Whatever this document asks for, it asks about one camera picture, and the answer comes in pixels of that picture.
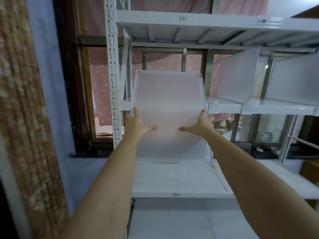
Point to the person's right hand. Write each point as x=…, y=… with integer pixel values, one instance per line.
x=203, y=125

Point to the person's left hand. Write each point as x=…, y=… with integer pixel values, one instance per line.
x=134, y=129

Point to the white divider panel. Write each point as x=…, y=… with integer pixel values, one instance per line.
x=294, y=79
x=169, y=97
x=236, y=77

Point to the white metal shelving rack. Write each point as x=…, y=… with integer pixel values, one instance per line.
x=174, y=179

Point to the person's left forearm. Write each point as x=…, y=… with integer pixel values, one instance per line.
x=107, y=191

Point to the person's right forearm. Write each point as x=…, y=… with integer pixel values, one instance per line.
x=249, y=184

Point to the flat cardboard pieces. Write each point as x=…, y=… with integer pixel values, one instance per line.
x=230, y=124

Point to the pink dotted curtain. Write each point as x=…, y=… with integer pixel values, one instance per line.
x=99, y=79

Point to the crumpled white tissue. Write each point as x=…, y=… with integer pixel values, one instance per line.
x=259, y=149

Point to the small round roll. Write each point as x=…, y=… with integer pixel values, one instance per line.
x=275, y=150

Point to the brown patterned curtain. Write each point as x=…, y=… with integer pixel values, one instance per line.
x=25, y=121

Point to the metal window frame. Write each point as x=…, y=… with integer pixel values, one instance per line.
x=209, y=72

